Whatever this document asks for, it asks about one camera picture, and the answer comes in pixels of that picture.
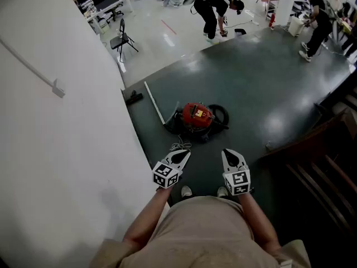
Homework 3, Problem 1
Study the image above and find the red vacuum cleaner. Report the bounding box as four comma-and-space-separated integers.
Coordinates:
166, 102, 224, 144

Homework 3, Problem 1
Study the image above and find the black vacuum hose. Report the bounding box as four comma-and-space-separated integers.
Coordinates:
208, 103, 230, 131

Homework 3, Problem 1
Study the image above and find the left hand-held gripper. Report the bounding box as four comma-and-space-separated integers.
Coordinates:
152, 149, 192, 190

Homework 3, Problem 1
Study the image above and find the person's right forearm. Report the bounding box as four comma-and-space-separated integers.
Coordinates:
238, 193, 282, 253

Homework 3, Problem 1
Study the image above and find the person's beige shirt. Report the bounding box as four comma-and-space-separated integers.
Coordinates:
89, 195, 312, 268

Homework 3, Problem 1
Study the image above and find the white wall cable conduit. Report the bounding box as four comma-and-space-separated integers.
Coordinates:
0, 37, 66, 99

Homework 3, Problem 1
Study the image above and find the white office desk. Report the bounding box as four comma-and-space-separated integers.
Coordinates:
84, 0, 133, 36

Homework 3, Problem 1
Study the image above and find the grey vacuum nozzle attachment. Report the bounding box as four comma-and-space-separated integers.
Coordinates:
163, 101, 181, 128

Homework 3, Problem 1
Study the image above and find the white trash bin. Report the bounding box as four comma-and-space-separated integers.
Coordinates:
287, 16, 305, 37

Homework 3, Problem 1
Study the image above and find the black folding chair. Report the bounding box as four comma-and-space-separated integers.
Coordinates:
109, 18, 139, 63

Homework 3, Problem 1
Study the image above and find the metal vacuum wand tube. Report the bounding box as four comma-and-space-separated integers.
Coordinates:
143, 80, 166, 125

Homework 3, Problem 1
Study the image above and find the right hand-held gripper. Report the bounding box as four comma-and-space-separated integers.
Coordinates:
221, 149, 255, 197

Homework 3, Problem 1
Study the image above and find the grey power cord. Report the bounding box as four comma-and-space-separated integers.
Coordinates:
170, 139, 193, 152

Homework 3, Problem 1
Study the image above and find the person's left forearm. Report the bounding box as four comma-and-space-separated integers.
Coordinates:
122, 187, 174, 253

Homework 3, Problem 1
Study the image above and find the black vacuum floor brush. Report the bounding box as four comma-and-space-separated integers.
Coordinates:
125, 90, 144, 106

